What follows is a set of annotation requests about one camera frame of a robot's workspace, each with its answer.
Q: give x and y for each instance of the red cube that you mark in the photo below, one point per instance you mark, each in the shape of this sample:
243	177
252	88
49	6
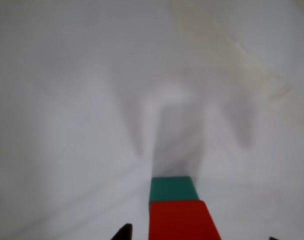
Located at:
182	222

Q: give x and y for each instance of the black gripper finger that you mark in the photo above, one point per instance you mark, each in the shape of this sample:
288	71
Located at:
273	238
125	233

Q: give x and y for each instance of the white paper sheet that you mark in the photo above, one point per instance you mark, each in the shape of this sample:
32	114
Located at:
67	150

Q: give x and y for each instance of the long beige masking tape strip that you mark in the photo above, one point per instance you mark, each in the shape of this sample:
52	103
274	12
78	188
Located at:
242	50

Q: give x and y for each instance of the teal blue cube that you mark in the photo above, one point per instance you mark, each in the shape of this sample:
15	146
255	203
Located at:
172	188

